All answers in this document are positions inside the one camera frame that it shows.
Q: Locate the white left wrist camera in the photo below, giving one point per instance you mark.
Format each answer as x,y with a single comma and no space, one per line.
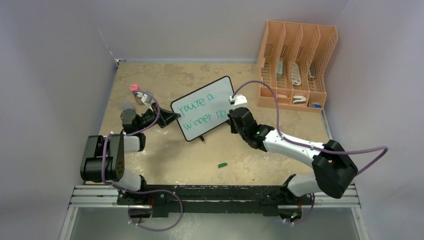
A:
145,98

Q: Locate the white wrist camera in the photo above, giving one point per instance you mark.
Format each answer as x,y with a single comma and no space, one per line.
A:
145,98
238,101

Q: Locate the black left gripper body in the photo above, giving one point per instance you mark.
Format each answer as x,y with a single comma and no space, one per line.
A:
148,118

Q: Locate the green marker cap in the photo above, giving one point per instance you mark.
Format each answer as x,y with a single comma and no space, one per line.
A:
220,165

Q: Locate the white whiteboard black frame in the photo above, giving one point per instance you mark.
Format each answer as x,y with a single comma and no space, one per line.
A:
204,109

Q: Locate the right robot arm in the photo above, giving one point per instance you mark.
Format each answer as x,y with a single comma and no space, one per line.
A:
332,170

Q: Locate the peach plastic file organizer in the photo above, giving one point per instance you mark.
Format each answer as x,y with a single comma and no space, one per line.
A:
291,65

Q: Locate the clear plastic clip jar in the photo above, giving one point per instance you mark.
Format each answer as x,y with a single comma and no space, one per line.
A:
127,106

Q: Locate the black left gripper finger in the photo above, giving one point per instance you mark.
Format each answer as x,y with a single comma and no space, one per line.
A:
164,112
166,120

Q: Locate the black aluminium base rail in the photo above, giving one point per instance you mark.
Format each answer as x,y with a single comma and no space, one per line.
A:
162,200

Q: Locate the white perforated object in organizer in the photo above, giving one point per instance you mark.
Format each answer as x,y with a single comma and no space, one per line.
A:
295,75

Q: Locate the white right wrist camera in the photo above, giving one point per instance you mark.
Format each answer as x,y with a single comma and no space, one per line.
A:
238,101

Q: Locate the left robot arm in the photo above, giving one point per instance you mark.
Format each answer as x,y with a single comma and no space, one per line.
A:
103,159

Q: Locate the white stapler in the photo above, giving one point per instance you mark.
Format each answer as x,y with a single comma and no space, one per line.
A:
298,99

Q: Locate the pink lid crayon bottle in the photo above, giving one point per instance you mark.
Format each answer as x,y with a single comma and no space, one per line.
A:
135,88

